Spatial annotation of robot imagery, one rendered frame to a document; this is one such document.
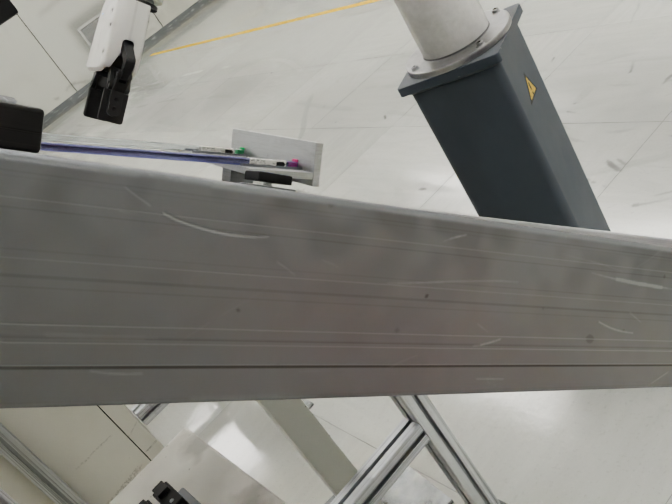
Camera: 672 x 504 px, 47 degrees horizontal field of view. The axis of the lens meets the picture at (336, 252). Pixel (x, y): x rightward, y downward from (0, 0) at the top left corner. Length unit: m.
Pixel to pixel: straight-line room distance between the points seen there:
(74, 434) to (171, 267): 1.61
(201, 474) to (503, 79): 0.76
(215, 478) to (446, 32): 0.77
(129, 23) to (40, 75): 7.49
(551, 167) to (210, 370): 1.19
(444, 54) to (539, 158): 0.24
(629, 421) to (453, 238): 1.30
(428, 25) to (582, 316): 1.01
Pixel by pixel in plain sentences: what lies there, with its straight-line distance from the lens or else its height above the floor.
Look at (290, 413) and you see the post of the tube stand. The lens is 1.41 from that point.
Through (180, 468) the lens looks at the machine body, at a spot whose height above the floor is 0.62.
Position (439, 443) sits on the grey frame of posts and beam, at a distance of 1.30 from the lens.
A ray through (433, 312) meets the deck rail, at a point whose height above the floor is 0.98.
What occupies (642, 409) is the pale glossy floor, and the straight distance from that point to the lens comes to 1.56.
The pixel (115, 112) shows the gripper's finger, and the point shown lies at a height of 0.96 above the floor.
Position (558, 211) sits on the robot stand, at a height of 0.38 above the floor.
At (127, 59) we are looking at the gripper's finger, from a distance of 1.03.
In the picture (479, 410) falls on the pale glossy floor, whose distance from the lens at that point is 1.70.
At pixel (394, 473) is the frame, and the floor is 0.29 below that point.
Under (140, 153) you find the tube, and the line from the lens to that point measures 1.12.
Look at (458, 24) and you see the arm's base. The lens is 1.30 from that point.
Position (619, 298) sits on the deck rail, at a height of 0.92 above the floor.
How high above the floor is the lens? 1.13
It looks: 27 degrees down
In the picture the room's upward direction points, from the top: 34 degrees counter-clockwise
